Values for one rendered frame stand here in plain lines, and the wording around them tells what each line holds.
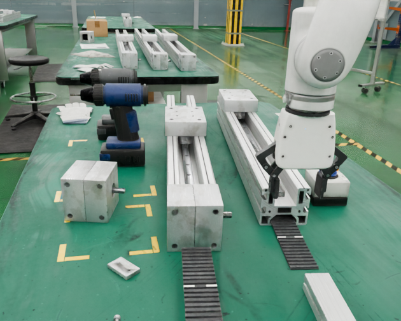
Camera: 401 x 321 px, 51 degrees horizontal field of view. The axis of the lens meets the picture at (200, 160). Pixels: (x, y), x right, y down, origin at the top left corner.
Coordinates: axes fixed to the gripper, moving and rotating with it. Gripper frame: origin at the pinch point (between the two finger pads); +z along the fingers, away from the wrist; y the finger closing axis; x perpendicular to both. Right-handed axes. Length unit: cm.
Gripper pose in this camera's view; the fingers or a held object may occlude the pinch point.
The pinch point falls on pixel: (296, 189)
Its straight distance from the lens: 79.4
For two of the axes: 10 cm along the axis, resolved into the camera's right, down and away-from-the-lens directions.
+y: 10.0, 0.0, 0.8
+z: -0.3, 9.3, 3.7
